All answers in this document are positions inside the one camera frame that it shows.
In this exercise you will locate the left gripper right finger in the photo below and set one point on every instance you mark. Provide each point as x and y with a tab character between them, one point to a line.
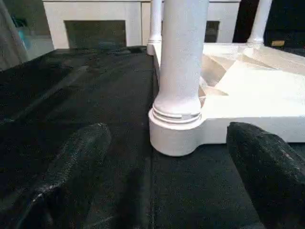
271	176

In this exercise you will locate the white plastic table leg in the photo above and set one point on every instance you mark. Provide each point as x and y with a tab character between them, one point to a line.
181	59
259	21
155	21

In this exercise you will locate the grey curtain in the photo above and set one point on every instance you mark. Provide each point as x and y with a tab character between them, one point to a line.
7	35

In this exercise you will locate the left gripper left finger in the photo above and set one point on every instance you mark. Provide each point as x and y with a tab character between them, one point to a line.
59	181

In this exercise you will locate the white cabinet with glass doors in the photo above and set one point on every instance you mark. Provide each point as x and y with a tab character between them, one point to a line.
100	12

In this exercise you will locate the black mat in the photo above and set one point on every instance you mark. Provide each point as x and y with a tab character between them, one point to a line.
95	107

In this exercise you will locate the white plastic table top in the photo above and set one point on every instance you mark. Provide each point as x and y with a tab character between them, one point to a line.
250	95

